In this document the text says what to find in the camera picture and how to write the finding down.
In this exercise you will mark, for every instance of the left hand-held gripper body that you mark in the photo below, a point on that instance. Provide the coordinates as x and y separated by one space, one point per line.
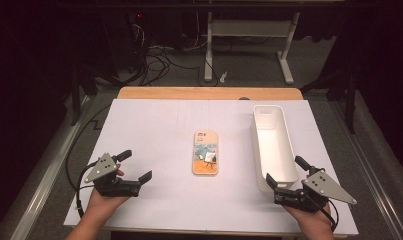
120 188

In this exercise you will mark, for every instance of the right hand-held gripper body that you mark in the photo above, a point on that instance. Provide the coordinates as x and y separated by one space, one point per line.
309 196

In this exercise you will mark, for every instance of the white plastic bin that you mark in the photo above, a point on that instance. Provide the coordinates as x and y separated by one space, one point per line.
275 146

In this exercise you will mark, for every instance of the person's left hand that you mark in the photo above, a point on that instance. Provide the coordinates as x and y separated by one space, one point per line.
104 201

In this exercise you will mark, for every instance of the person's right hand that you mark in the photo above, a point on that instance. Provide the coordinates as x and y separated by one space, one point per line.
310 218

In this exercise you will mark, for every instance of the white board sheet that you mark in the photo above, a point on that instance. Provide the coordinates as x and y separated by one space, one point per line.
162 133

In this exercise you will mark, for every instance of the black metal stand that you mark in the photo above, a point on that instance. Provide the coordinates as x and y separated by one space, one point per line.
77 96
350 100

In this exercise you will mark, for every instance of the small white floor object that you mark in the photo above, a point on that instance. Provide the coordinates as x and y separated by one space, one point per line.
223 77

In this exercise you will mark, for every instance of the black computer tower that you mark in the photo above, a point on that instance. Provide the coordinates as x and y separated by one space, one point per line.
132 36

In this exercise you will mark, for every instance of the aluminium floor rail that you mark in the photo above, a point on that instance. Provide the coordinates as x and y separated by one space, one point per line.
375 173
45 173

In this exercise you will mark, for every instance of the white metal desk frame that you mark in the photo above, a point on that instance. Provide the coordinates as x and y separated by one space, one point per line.
252 28

